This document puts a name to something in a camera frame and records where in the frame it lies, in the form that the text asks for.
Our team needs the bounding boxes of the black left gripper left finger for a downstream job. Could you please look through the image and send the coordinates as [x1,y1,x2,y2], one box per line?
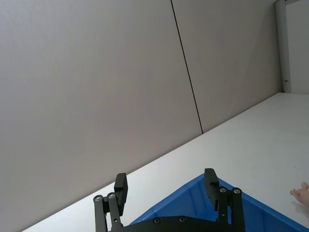
[93,172,129,232]

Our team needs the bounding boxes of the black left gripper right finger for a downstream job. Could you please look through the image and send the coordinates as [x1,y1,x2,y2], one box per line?
[204,168,246,231]

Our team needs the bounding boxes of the person's hand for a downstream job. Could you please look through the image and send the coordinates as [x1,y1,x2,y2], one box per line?
[289,181,309,208]

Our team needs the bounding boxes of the blue plastic bin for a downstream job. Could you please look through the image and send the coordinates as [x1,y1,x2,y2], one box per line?
[129,173,309,232]

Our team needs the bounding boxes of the grey door frame post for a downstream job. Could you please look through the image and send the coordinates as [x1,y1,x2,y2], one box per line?
[275,0,292,94]

